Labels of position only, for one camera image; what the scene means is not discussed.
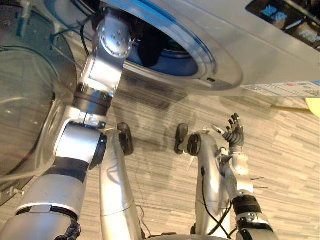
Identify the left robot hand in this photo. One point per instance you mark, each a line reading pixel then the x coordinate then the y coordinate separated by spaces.
pixel 150 51

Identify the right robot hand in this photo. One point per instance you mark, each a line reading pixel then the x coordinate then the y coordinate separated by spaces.
pixel 233 136

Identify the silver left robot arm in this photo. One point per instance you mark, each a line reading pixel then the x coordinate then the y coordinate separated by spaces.
pixel 75 150

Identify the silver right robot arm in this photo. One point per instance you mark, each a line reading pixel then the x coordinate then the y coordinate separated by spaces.
pixel 240 172

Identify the silver front-load washing machine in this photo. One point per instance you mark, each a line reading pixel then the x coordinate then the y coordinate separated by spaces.
pixel 240 45

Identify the black washing machine control panel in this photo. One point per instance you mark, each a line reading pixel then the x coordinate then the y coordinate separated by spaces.
pixel 287 17

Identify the round glass washing machine door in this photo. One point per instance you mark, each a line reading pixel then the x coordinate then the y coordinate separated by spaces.
pixel 27 105

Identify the silver right robot leg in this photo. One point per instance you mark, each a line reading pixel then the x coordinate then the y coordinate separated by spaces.
pixel 207 170

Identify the silver robot leg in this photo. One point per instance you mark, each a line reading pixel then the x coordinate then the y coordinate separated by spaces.
pixel 115 180
pixel 207 170

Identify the dark right robot foot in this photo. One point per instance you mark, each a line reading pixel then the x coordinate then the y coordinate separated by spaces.
pixel 181 138

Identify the dark robot foot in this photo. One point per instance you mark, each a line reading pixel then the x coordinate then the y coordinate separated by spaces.
pixel 125 138
pixel 181 138

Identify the white energy label sticker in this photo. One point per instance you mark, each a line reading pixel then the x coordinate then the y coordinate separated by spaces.
pixel 282 88

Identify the yellow round object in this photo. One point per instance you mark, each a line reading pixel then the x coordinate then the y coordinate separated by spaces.
pixel 313 106

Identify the dark left robot foot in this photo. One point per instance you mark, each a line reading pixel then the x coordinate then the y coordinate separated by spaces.
pixel 125 138

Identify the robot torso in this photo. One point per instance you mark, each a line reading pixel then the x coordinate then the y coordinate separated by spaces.
pixel 172 236

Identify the silver left robot leg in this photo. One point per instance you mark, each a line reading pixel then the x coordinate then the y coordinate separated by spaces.
pixel 115 180

